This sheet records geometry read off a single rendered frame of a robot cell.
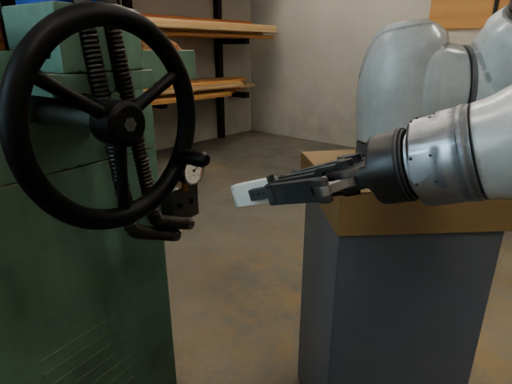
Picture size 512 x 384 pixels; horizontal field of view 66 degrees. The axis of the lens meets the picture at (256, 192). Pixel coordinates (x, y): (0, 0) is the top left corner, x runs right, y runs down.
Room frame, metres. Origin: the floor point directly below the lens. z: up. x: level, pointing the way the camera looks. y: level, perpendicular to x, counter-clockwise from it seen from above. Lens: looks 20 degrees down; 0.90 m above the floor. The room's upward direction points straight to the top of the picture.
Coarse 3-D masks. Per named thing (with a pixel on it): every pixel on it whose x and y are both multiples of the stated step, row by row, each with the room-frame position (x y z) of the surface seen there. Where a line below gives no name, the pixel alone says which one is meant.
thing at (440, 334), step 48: (336, 240) 0.63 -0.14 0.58; (384, 240) 0.62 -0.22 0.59; (432, 240) 0.63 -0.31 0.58; (480, 240) 0.63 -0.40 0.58; (336, 288) 0.61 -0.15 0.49; (384, 288) 0.62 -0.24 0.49; (432, 288) 0.63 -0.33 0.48; (480, 288) 0.63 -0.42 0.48; (336, 336) 0.61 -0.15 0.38; (384, 336) 0.62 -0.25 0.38; (432, 336) 0.63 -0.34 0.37
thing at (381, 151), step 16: (400, 128) 0.39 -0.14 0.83; (368, 144) 0.39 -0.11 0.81; (384, 144) 0.37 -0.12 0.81; (400, 144) 0.37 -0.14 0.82; (368, 160) 0.37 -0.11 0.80; (384, 160) 0.36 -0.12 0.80; (400, 160) 0.36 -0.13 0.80; (336, 176) 0.39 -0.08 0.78; (352, 176) 0.37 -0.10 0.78; (368, 176) 0.37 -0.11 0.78; (384, 176) 0.36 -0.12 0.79; (400, 176) 0.35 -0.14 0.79; (384, 192) 0.36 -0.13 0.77; (400, 192) 0.36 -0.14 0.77
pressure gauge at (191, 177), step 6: (186, 168) 0.78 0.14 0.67; (192, 168) 0.80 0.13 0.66; (198, 168) 0.81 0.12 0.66; (186, 174) 0.78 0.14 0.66; (192, 174) 0.80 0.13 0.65; (198, 174) 0.81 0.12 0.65; (180, 180) 0.79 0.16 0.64; (186, 180) 0.78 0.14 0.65; (192, 180) 0.80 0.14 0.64; (198, 180) 0.81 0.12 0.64; (186, 186) 0.81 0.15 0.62
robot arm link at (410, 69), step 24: (408, 24) 0.74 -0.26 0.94; (432, 24) 0.74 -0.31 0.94; (384, 48) 0.74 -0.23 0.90; (408, 48) 0.71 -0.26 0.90; (432, 48) 0.71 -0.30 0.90; (456, 48) 0.73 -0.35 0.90; (360, 72) 0.79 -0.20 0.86; (384, 72) 0.72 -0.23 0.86; (408, 72) 0.71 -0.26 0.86; (432, 72) 0.70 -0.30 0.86; (456, 72) 0.70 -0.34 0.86; (360, 96) 0.77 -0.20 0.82; (384, 96) 0.72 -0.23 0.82; (408, 96) 0.70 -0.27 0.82; (432, 96) 0.70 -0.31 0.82; (456, 96) 0.70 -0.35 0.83; (360, 120) 0.76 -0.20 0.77; (384, 120) 0.71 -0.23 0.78; (408, 120) 0.70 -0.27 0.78
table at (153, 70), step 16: (0, 64) 0.58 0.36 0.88; (144, 64) 0.79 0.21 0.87; (160, 64) 0.82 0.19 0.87; (192, 64) 0.90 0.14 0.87; (0, 80) 0.57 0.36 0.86; (64, 80) 0.55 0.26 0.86; (80, 80) 0.57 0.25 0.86; (112, 80) 0.61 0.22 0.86; (144, 80) 0.67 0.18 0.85; (48, 96) 0.54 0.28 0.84
